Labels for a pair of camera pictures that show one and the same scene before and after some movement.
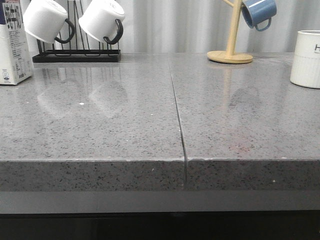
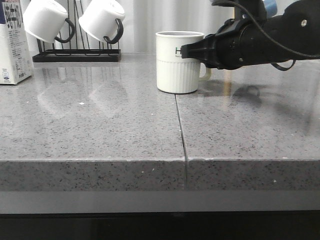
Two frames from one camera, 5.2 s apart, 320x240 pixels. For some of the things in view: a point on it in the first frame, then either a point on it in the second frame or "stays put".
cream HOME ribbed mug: [305, 70] → [174, 74]
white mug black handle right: [103, 20] stays put
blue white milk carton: [16, 64] stays put
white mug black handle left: [47, 20] stays put
